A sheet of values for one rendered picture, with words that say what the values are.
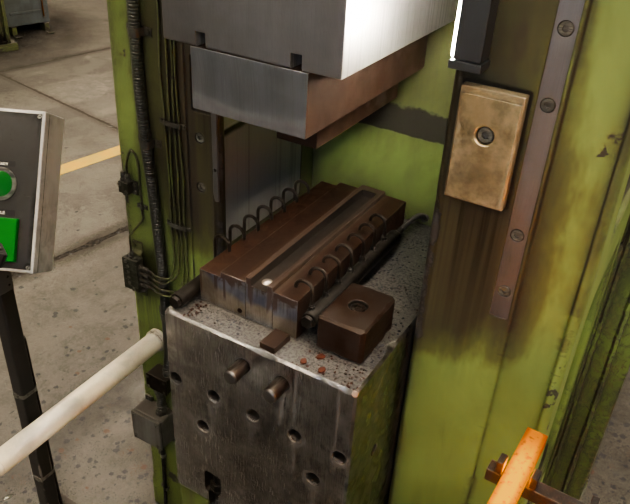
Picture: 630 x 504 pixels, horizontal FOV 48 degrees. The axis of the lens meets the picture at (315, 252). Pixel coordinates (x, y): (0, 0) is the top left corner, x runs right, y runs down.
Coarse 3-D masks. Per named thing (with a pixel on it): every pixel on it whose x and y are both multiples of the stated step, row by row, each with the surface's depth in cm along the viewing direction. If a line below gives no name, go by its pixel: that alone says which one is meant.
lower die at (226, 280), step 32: (320, 192) 149; (352, 192) 145; (384, 192) 146; (288, 224) 134; (352, 224) 135; (224, 256) 126; (256, 256) 124; (320, 256) 125; (224, 288) 121; (256, 288) 117; (288, 288) 116; (320, 288) 120; (256, 320) 120; (288, 320) 116
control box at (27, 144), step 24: (0, 120) 121; (24, 120) 121; (48, 120) 122; (0, 144) 121; (24, 144) 121; (48, 144) 123; (0, 168) 121; (24, 168) 121; (48, 168) 124; (24, 192) 121; (48, 192) 125; (0, 216) 122; (24, 216) 122; (48, 216) 126; (24, 240) 122; (48, 240) 127; (24, 264) 122; (48, 264) 127
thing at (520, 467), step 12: (528, 432) 97; (528, 444) 95; (540, 444) 95; (516, 456) 93; (528, 456) 93; (516, 468) 92; (528, 468) 92; (504, 480) 90; (516, 480) 90; (504, 492) 88; (516, 492) 88
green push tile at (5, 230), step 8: (0, 224) 121; (8, 224) 121; (16, 224) 121; (0, 232) 121; (8, 232) 121; (16, 232) 121; (0, 240) 121; (8, 240) 121; (16, 240) 121; (8, 248) 121; (16, 248) 122; (8, 256) 121
